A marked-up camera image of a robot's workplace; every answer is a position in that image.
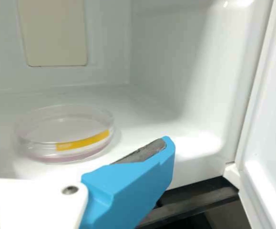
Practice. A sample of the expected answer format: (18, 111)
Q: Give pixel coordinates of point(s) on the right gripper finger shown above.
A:
(128, 186)

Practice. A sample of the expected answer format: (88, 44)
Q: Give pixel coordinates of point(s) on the black platform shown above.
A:
(199, 201)

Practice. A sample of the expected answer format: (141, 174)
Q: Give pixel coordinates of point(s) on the petri dish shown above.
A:
(64, 133)

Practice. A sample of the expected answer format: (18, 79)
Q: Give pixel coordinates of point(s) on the white incubator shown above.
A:
(166, 71)

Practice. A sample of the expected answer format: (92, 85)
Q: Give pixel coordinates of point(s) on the incubator door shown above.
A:
(271, 119)

